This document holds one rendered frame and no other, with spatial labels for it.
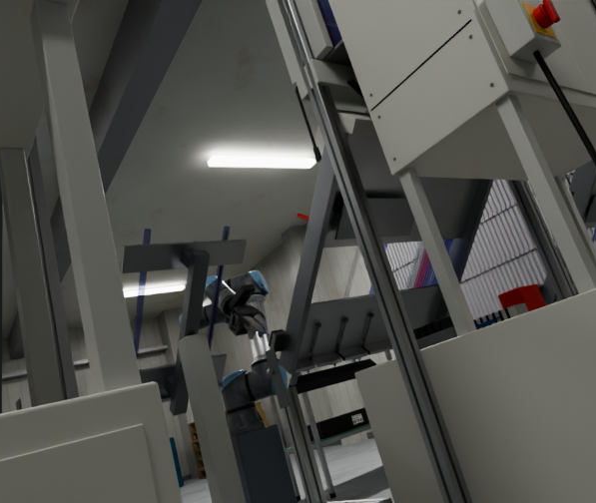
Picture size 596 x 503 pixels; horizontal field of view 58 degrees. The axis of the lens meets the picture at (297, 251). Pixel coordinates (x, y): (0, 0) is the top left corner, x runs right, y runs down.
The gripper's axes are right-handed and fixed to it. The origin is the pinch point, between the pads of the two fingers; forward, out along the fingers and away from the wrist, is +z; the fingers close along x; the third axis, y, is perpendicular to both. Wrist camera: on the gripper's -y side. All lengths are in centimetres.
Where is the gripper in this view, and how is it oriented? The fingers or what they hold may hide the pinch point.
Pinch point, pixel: (264, 328)
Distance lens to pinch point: 168.3
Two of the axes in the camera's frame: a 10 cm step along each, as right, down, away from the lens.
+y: -2.0, 9.1, 3.6
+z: 5.7, 4.0, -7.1
